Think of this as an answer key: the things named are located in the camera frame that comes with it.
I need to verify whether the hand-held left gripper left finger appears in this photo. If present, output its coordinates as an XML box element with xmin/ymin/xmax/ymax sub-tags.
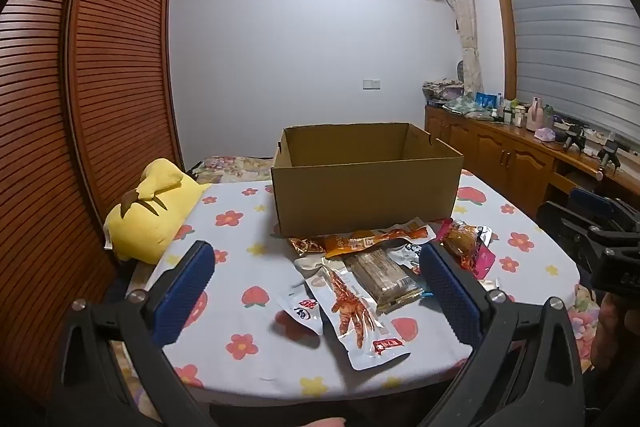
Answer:
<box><xmin>50</xmin><ymin>239</ymin><xmax>217</xmax><ymax>427</ymax></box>

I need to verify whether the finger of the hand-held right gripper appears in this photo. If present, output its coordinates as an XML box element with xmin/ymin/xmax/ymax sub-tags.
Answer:
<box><xmin>570</xmin><ymin>187</ymin><xmax>635</xmax><ymax>222</ymax></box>
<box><xmin>536</xmin><ymin>201</ymin><xmax>608</xmax><ymax>269</ymax></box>

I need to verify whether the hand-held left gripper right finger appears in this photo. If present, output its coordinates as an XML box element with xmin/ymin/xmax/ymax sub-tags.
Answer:
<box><xmin>419</xmin><ymin>241</ymin><xmax>598</xmax><ymax>427</ymax></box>

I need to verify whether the brown cake packet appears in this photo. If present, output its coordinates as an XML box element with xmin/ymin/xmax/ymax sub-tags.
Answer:
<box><xmin>345</xmin><ymin>248</ymin><xmax>423</xmax><ymax>314</ymax></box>

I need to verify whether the chicken feet snack packet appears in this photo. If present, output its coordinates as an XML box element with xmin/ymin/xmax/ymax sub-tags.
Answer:
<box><xmin>294</xmin><ymin>256</ymin><xmax>412</xmax><ymax>371</ymax></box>

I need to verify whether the small white red-label packet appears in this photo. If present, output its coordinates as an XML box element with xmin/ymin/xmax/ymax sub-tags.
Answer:
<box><xmin>272</xmin><ymin>292</ymin><xmax>326</xmax><ymax>337</ymax></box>

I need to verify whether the brown cardboard box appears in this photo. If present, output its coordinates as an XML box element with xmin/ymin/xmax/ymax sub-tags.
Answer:
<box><xmin>270</xmin><ymin>122</ymin><xmax>465</xmax><ymax>239</ymax></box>

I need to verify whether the person's right hand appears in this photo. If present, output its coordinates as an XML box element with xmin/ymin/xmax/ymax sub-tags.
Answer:
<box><xmin>592</xmin><ymin>294</ymin><xmax>640</xmax><ymax>370</ymax></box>

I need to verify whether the person's left hand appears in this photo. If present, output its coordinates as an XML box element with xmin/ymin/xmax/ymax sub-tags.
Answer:
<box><xmin>280</xmin><ymin>417</ymin><xmax>348</xmax><ymax>427</ymax></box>

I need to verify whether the pink snack packet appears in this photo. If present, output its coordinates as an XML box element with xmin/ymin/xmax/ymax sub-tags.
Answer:
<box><xmin>437</xmin><ymin>217</ymin><xmax>496</xmax><ymax>280</ymax></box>

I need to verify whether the black mini tripod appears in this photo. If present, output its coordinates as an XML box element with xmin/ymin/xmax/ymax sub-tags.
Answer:
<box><xmin>597</xmin><ymin>133</ymin><xmax>623</xmax><ymax>182</ymax></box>
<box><xmin>562</xmin><ymin>124</ymin><xmax>587</xmax><ymax>152</ymax></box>

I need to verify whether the white snack packet blue print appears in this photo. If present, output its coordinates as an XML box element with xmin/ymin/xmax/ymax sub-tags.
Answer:
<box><xmin>387</xmin><ymin>242</ymin><xmax>426</xmax><ymax>275</ymax></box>

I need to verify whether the floral tablecloth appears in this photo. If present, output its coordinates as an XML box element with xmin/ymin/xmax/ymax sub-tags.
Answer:
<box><xmin>107</xmin><ymin>167</ymin><xmax>583</xmax><ymax>408</ymax></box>

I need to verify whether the red strip snack packet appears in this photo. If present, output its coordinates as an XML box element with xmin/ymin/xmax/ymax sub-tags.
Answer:
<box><xmin>370</xmin><ymin>217</ymin><xmax>438</xmax><ymax>248</ymax></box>

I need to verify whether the yellow plush toy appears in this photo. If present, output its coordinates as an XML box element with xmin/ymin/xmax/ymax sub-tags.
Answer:
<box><xmin>102</xmin><ymin>158</ymin><xmax>213</xmax><ymax>265</ymax></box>

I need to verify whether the wooden sideboard cabinet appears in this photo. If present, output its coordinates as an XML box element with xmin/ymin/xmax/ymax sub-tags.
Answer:
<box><xmin>424</xmin><ymin>104</ymin><xmax>640</xmax><ymax>228</ymax></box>

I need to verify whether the pink bottle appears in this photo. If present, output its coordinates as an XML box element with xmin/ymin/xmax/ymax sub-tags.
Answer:
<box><xmin>525</xmin><ymin>96</ymin><xmax>548</xmax><ymax>132</ymax></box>

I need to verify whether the orange snack packet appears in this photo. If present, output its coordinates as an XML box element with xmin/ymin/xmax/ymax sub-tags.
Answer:
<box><xmin>287</xmin><ymin>232</ymin><xmax>396</xmax><ymax>258</ymax></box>

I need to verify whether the cluster of small bottles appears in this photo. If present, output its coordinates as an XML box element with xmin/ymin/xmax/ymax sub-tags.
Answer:
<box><xmin>492</xmin><ymin>94</ymin><xmax>531</xmax><ymax>128</ymax></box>

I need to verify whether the pink floral quilt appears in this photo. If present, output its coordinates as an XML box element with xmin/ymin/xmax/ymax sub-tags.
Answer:
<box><xmin>187</xmin><ymin>154</ymin><xmax>275</xmax><ymax>184</ymax></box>

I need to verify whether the green floral cloth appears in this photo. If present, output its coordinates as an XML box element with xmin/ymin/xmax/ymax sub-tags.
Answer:
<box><xmin>442</xmin><ymin>96</ymin><xmax>496</xmax><ymax>120</ymax></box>

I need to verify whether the grey window blind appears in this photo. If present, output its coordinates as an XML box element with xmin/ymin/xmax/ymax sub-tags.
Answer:
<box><xmin>500</xmin><ymin>0</ymin><xmax>640</xmax><ymax>142</ymax></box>

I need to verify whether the pile of folded cloths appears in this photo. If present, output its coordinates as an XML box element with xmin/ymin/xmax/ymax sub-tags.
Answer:
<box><xmin>421</xmin><ymin>78</ymin><xmax>466</xmax><ymax>108</ymax></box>

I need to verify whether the beige patterned curtain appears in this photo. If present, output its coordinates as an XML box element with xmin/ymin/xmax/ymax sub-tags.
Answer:
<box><xmin>440</xmin><ymin>0</ymin><xmax>483</xmax><ymax>100</ymax></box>

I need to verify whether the wooden louvered wardrobe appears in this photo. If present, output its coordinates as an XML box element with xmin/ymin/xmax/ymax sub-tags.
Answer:
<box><xmin>0</xmin><ymin>0</ymin><xmax>183</xmax><ymax>408</ymax></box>

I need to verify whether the wooden window frame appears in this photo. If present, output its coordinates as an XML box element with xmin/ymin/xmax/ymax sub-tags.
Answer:
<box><xmin>487</xmin><ymin>0</ymin><xmax>586</xmax><ymax>100</ymax></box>

